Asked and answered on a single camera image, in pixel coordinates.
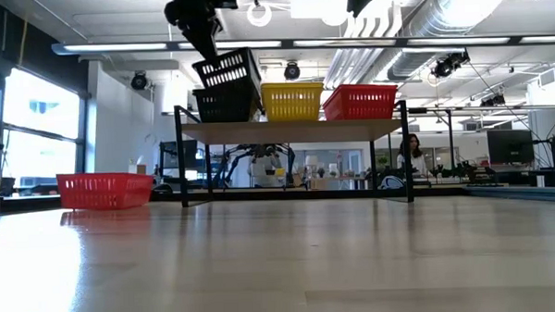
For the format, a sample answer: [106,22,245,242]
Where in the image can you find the yellow plastic mesh basket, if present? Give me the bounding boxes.
[260,81,325,91]
[260,84,327,123]

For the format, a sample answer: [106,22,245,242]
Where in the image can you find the black computer monitor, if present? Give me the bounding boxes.
[158,139,200,171]
[486,128,536,167]

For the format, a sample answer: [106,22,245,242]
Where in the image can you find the person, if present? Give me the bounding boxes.
[248,150,284,190]
[395,132,430,179]

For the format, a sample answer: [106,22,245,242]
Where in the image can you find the background robot arms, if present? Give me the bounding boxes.
[211,143,299,191]

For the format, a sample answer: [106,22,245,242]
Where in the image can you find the white round object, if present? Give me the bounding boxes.
[379,175,405,192]

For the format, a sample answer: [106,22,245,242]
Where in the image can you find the black aluminium rig frame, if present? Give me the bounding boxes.
[0,173,555,223]

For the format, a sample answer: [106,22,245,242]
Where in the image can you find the black plastic mesh basket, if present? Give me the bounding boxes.
[191,85,240,96]
[191,85,265,125]
[191,46,263,94]

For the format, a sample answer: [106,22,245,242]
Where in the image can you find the white ceiling pipes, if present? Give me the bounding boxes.
[320,3,407,104]

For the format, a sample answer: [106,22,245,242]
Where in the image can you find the black ceiling spotlight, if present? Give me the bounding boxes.
[129,70,149,92]
[282,61,302,81]
[430,50,471,80]

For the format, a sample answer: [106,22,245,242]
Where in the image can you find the red plastic mesh basket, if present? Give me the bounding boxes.
[56,170,155,213]
[332,82,400,99]
[322,89,400,122]

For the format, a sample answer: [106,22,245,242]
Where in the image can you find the wooden shelf with black legs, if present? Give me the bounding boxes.
[173,96,415,211]

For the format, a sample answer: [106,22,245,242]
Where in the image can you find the white ring lamp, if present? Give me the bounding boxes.
[246,1,274,29]

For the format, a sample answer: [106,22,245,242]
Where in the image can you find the silver ventilation duct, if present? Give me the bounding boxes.
[385,0,473,82]

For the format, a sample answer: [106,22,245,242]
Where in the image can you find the long ceiling light bar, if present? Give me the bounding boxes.
[51,25,555,62]

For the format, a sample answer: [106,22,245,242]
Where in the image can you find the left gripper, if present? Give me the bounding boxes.
[163,0,241,68]

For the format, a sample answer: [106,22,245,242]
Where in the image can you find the large window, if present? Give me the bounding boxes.
[0,65,84,198]

